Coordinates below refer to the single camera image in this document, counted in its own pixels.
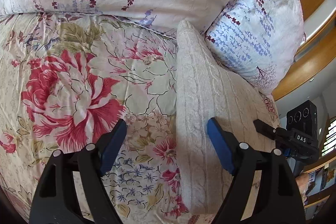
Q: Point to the floral bed quilt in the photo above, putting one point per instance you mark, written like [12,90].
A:
[66,79]

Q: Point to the person's right hand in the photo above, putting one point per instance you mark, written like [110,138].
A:
[303,183]

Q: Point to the wooden headboard frame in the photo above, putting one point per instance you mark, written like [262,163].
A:
[318,50]

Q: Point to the lavender print pillow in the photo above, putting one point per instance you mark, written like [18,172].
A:
[258,39]

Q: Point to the beige cable-knit sweater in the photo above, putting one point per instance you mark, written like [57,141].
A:
[206,90]

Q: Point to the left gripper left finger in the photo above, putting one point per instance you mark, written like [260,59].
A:
[55,199]

